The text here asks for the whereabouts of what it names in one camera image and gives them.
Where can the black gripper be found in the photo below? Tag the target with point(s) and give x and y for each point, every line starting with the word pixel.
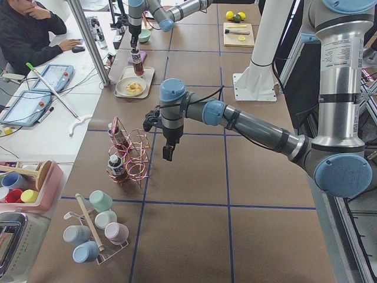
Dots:
pixel 135 31
pixel 171 136

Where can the tea bottle white cap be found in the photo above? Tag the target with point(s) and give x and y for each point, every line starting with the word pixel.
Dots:
pixel 137 62

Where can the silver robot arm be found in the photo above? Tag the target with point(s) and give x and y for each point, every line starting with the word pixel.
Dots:
pixel 165 18
pixel 334 159

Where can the cream rectangular tray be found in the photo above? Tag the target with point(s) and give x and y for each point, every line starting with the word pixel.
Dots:
pixel 147 76

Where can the top tea bottle in rack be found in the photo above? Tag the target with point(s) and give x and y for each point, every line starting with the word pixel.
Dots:
pixel 117 137

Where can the tea bottle in rack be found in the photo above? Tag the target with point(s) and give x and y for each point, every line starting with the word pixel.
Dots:
pixel 115 168
pixel 117 137

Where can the front tea bottle in rack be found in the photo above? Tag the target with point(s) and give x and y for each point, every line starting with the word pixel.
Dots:
pixel 115 168

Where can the mint green bowl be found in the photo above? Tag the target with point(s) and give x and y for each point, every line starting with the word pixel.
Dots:
pixel 144 36

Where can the purple folded cloth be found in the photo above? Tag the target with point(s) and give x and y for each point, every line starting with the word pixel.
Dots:
pixel 143 56

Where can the wooden mug tree stand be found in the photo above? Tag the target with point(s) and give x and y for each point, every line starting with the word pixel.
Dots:
pixel 147 24

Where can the glazed twisted donut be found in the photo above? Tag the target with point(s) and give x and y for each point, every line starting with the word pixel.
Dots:
pixel 133 89

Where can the cream round plate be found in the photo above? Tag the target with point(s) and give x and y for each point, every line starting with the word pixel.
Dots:
pixel 120 86

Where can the black computer mouse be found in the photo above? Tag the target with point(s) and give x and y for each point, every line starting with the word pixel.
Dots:
pixel 77 49

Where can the far teach pendant tablet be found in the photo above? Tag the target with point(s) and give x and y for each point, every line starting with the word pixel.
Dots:
pixel 58 75

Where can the teach pendant tablet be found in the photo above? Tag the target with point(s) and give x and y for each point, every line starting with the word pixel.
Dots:
pixel 58 75
pixel 27 109

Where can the mint green cup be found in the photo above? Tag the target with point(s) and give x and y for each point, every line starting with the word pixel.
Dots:
pixel 101 201

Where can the white cup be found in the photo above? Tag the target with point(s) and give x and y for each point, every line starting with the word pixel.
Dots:
pixel 104 218

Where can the left yellow lemon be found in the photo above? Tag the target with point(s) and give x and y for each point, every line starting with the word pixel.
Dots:
pixel 229 15

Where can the yellow lemon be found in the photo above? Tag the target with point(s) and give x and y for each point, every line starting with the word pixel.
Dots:
pixel 242 15
pixel 229 15

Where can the pink cup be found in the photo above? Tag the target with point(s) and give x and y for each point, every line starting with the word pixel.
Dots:
pixel 117 233

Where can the green avocado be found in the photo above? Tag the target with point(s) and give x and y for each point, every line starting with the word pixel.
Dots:
pixel 237 18

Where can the black marker pen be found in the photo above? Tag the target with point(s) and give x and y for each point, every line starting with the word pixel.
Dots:
pixel 45 115

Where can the wooden cutting board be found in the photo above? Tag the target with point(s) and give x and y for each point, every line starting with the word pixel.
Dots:
pixel 231 40

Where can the yellow plastic knife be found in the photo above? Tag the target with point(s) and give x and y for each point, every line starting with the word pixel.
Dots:
pixel 237 26

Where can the seated person in black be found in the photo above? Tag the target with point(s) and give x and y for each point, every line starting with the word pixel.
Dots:
pixel 25 29

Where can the right yellow lemon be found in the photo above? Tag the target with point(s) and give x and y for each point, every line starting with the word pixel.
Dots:
pixel 242 15

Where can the near teach pendant tablet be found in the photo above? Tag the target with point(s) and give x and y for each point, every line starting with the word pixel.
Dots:
pixel 27 109

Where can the pink storage bin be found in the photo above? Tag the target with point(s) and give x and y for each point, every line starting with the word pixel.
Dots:
pixel 43 177

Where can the grey cup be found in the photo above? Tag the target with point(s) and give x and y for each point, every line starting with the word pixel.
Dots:
pixel 76 234

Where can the yellow cup in bin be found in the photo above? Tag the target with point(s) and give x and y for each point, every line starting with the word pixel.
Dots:
pixel 29 196

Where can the blue cup in bin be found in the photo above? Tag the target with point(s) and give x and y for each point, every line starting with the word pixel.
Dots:
pixel 12 181

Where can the copper wire bottle rack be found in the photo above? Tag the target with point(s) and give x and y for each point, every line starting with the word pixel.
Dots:
pixel 135 158

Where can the aluminium frame post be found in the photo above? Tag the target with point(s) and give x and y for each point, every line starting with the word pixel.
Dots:
pixel 80 18

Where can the white cup rack wooden handle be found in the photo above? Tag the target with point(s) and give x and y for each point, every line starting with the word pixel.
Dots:
pixel 87 218

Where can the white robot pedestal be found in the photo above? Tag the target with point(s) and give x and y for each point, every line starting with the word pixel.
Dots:
pixel 256 82

